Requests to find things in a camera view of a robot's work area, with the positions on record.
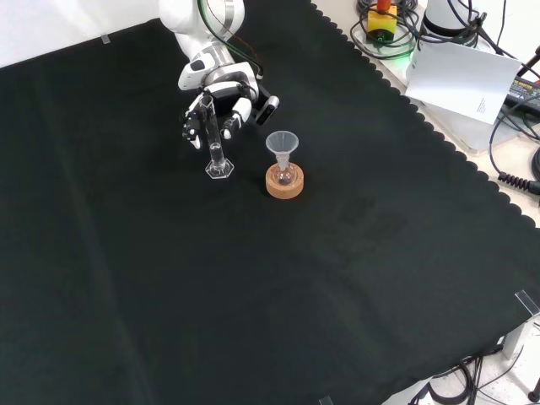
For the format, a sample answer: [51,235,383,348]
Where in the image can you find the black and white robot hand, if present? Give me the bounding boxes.
[181,79,261,150]

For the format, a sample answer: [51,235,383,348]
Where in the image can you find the clear graduated cylinder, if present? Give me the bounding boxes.
[197,94,235,181]

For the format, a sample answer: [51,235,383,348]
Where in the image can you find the clear plastic funnel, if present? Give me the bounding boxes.
[265,130,300,170]

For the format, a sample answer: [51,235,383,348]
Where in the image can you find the round-bottom glass flask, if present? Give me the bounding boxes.
[271,162,296,187]

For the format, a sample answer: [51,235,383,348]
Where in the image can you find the yellow stop button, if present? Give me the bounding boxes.
[365,0,399,45]

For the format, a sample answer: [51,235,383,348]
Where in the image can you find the black bench cloth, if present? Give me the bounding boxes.
[0,0,540,405]

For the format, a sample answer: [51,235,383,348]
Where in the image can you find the pale board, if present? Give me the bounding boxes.
[404,38,523,126]

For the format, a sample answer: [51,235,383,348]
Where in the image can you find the black power adapter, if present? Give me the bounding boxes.
[504,78,540,111]

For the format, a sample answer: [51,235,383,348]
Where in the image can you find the aluminium bench leg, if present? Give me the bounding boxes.
[503,314,540,360]

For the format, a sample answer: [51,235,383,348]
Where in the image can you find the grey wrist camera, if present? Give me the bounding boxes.
[252,85,281,127]

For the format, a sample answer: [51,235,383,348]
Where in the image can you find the cork ring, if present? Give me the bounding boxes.
[265,164,305,200]

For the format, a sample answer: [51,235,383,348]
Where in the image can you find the black coiled cable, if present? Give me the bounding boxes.
[488,105,540,196]

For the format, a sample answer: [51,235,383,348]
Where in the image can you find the black floor cables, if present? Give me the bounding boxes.
[408,345,540,405]

